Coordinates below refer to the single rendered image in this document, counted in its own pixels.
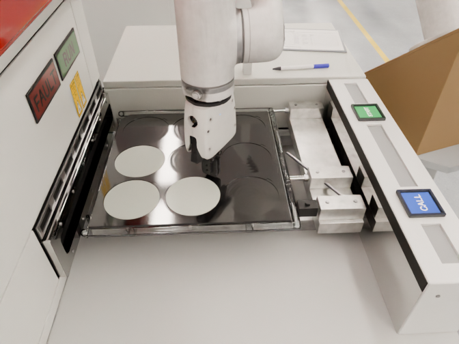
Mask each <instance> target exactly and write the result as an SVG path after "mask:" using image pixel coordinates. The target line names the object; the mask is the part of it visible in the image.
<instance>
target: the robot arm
mask: <svg viewBox="0 0 459 344"><path fill-rule="evenodd" d="M250 1H251V7H252V8H236V6H235V0H174V7H175V15H176V30H177V38H178V53H179V61H180V76H181V83H182V93H183V94H184V95H185V97H186V102H185V108H184V140H185V145H186V150H187V152H191V162H193V163H195V164H199V163H200V162H202V171H203V172H204V173H206V174H208V175H211V176H213V177H216V176H217V175H218V174H220V172H221V157H219V156H220V155H221V154H222V148H223V147H224V146H225V145H226V144H227V143H228V142H229V140H230V139H231V138H232V137H233V136H234V135H235V133H236V109H235V101H234V93H233V92H234V67H235V65H236V64H239V63H262V62H268V61H273V60H275V59H277V58H278V57H279V56H280V54H281V53H282V51H283V47H284V41H285V25H284V17H283V2H282V0H250ZM415 2H416V6H417V11H418V15H419V20H420V24H421V30H422V33H423V38H424V41H421V42H420V43H418V44H416V45H414V46H412V47H411V48H410V49H409V51H411V50H413V49H415V48H418V47H420V46H422V45H424V44H426V43H428V42H431V41H433V40H435V39H437V38H439V37H441V36H443V35H445V34H447V33H449V32H451V31H454V30H456V29H458V28H459V0H415Z"/></svg>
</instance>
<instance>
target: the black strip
mask: <svg viewBox="0 0 459 344"><path fill-rule="evenodd" d="M326 88H327V90H328V92H329V95H330V97H331V99H332V101H333V103H334V105H335V108H336V109H337V112H338V113H339V116H340V118H341V120H342V122H343V124H344V127H345V129H346V131H347V133H348V135H349V137H350V140H351V141H352V144H353V145H354V148H355V150H356V152H357V154H358V156H359V159H360V161H361V163H362V165H363V168H364V169H365V172H366V173H367V176H368V178H369V180H370V182H371V184H372V186H373V189H374V191H375V193H376V195H377V197H378V200H379V201H380V204H381V205H382V208H383V210H384V212H385V214H386V216H387V219H388V221H389V223H390V225H391V227H392V229H393V232H394V233H395V236H396V238H397V240H398V242H399V244H400V246H401V248H402V251H403V253H404V255H405V257H406V260H407V262H408V264H409V266H410V267H411V270H412V272H413V274H414V276H415V278H416V281H417V283H418V285H419V287H420V289H421V292H423V291H424V289H425V288H426V286H427V284H428V282H427V280H426V278H425V276H424V274H423V272H422V270H421V268H420V266H419V264H418V262H417V260H416V258H415V256H414V254H413V251H412V249H411V247H410V245H409V243H408V241H407V239H406V237H405V235H404V233H403V231H402V229H401V227H400V225H399V223H398V221H397V219H396V217H395V214H394V213H393V210H392V209H391V206H390V205H389V202H388V200H387V198H386V196H385V194H384V192H383V190H382V188H381V187H380V184H379V182H378V180H377V178H376V176H375V174H374V172H373V170H372V168H371V166H370V164H369V162H368V160H367V158H366V156H365V154H364V152H363V149H362V147H361V145H360V143H359V141H358V139H357V137H356V135H355V133H354V131H353V129H352V127H351V125H350V123H349V121H348V119H347V117H346V114H345V112H344V110H343V108H342V106H341V104H340V103H339V100H338V99H337V96H336V95H335V92H334V91H333V88H332V87H331V84H330V82H329V80H328V81H327V85H326Z"/></svg>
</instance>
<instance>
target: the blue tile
mask: <svg viewBox="0 0 459 344"><path fill-rule="evenodd" d="M401 195H402V196H403V198H404V200H405V202H406V204H407V206H408V208H409V210H410V211H411V214H420V213H441V212H440V210H439V209H438V208H437V206H436V204H435V202H434V201H433V199H432V197H431V196H430V194H429V193H428V192H404V193H401Z"/></svg>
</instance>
